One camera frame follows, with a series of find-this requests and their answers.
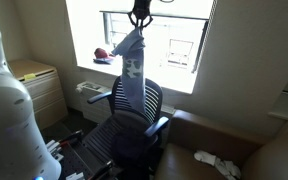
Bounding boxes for dark navy garment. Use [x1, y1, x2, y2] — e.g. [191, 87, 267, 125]
[111, 111, 157, 168]

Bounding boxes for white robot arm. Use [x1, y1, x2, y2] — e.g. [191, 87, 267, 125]
[0, 32, 62, 180]

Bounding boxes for white crumpled cloth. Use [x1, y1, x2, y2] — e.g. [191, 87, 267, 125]
[194, 150, 241, 180]

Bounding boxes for white wall heater unit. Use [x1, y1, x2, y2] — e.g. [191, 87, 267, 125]
[76, 81, 111, 124]

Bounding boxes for red cap on sill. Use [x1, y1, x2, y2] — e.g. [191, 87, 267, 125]
[93, 48, 115, 64]

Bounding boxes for black office chair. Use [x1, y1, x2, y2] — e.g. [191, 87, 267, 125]
[83, 77, 169, 180]

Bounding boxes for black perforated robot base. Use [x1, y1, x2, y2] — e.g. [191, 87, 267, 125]
[46, 130, 117, 180]

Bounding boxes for wooden drawer cabinet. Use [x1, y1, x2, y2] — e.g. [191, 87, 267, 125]
[9, 60, 68, 129]

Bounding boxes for tan leather sofa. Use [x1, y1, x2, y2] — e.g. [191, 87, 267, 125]
[154, 110, 288, 180]

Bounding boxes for yellow sticky note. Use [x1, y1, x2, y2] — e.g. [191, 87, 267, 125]
[24, 73, 36, 81]

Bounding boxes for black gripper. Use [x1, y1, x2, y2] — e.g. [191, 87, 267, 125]
[127, 0, 153, 28]

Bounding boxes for light blue t-shirt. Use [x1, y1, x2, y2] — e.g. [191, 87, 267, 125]
[112, 27, 145, 113]

